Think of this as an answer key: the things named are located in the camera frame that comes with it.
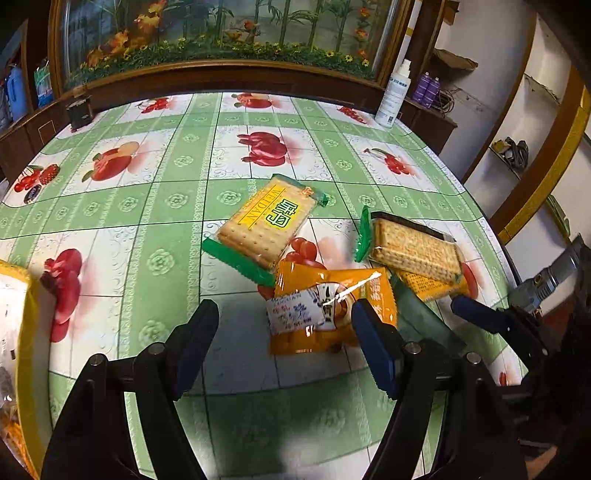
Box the cracker pack green ends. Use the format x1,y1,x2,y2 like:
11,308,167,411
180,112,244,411
202,174,329,287

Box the grey flashlight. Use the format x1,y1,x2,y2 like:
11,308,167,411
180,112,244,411
508,234,585,314

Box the purple bottles on shelf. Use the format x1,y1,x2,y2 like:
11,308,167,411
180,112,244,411
412,72,441,109

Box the orange packet under crackers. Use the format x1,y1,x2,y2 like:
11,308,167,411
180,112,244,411
397,271,470,302

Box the small black box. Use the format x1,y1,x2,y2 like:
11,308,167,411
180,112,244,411
66,96,94,132

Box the orange snack packet centre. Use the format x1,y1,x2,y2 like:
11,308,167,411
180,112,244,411
270,261,398,355

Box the flower painted glass screen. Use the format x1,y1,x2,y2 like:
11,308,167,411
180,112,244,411
51,0,416,88

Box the person's right hand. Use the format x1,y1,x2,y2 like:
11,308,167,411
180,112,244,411
526,446,559,480

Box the dark green snack packet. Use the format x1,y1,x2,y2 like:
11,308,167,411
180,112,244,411
390,274,466,356

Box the blue thermos jug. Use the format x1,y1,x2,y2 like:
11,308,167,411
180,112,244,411
6,65,29,122

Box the large cracker pack dark tray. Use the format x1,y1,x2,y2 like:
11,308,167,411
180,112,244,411
355,206,464,284

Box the white spray bottle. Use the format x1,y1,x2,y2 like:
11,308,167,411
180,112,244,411
375,59,412,128

